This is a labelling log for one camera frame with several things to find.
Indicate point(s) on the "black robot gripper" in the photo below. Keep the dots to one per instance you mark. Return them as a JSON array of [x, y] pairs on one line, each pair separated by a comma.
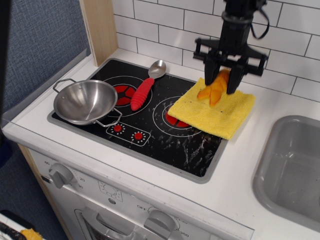
[[231, 51]]

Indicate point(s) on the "orange plush fish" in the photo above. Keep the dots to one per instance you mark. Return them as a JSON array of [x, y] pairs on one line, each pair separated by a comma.
[[214, 91]]

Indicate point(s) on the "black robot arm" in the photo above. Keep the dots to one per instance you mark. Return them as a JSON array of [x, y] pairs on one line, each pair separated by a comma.
[[246, 9]]

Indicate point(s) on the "yellow cloth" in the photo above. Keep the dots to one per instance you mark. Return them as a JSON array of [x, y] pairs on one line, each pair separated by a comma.
[[221, 120]]

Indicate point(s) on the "black toy stovetop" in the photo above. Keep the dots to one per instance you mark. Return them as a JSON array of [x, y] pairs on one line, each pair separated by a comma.
[[150, 134]]

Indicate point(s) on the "grey sink basin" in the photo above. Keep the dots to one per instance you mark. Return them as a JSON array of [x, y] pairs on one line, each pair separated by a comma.
[[287, 179]]

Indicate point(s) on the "stainless steel pot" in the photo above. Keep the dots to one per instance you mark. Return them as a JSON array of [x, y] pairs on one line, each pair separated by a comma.
[[86, 102]]

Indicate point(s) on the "grey right oven knob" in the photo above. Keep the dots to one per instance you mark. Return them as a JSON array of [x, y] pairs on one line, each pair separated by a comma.
[[160, 224]]

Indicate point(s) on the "grey oven knob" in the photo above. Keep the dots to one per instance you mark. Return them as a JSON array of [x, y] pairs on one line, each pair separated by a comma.
[[60, 175], [160, 224]]

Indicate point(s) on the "white toy oven front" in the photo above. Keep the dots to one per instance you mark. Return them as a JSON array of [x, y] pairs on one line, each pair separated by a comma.
[[90, 209]]

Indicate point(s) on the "grey left oven knob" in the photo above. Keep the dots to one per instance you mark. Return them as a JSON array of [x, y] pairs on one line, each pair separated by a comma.
[[60, 175]]

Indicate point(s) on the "yellow plush toy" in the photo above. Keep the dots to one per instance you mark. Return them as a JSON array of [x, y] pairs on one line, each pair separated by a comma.
[[31, 234]]

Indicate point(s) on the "red handled metal spoon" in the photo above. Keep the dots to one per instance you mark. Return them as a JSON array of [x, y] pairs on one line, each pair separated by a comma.
[[156, 70]]

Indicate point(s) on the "wooden post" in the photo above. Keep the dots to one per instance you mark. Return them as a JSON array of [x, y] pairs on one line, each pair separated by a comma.
[[99, 21]]

